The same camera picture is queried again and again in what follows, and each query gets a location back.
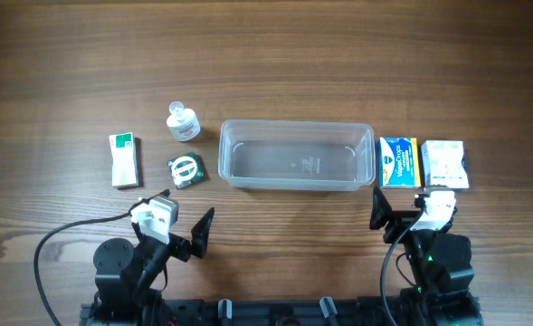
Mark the blue VapoDrops packet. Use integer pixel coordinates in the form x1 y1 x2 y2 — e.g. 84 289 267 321
377 138 421 188

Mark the dark green round tin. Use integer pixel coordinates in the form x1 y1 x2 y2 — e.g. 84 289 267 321
167 151 206 189

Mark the clear plastic container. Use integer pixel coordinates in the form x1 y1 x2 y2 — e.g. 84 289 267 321
218 120 376 191

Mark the white round bottle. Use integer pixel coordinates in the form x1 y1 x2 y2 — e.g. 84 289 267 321
167 101 201 142

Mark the white green medicine box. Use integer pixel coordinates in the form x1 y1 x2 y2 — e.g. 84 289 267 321
109 132 139 188

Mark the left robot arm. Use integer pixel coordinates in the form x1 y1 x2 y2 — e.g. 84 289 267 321
80 208 214 325

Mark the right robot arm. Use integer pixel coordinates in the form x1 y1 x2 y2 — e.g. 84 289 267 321
369 187 483 326

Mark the right black cable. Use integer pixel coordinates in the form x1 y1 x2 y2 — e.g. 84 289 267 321
379 208 426 326

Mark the black cable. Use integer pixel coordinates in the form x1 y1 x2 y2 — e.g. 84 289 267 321
379 208 426 326
33 188 172 326

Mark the left black cable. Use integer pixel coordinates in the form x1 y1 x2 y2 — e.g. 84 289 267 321
33 188 172 326

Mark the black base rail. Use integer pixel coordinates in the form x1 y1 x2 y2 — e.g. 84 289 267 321
79 297 483 326

